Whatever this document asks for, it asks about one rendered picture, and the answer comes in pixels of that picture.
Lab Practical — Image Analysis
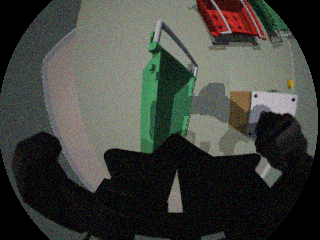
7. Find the red plastic tray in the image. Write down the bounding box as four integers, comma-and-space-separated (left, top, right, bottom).
196, 0, 267, 40

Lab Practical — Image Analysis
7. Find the yellow short cylinder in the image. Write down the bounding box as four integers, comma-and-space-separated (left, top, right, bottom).
287, 80, 293, 88

